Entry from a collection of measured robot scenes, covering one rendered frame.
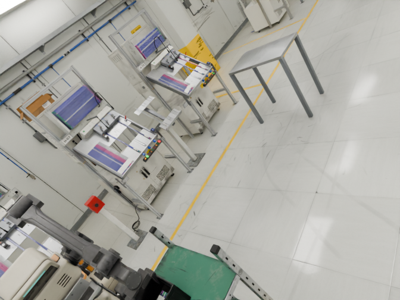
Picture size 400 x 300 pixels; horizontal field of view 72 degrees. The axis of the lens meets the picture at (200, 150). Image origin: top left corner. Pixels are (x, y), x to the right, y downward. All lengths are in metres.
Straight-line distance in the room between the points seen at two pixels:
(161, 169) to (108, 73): 2.43
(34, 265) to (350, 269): 1.75
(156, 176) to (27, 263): 2.51
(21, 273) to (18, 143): 3.53
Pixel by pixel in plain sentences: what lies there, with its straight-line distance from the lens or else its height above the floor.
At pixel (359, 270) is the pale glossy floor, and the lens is 2.06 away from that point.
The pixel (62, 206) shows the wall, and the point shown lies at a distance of 5.03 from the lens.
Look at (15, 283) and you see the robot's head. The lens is 1.51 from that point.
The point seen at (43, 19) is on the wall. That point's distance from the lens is 5.47.
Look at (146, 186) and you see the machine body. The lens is 3.68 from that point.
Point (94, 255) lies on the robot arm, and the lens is 1.07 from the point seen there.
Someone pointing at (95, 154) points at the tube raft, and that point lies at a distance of 3.38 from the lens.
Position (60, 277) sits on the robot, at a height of 1.18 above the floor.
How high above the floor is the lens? 1.81
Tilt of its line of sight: 27 degrees down
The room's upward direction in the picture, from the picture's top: 40 degrees counter-clockwise
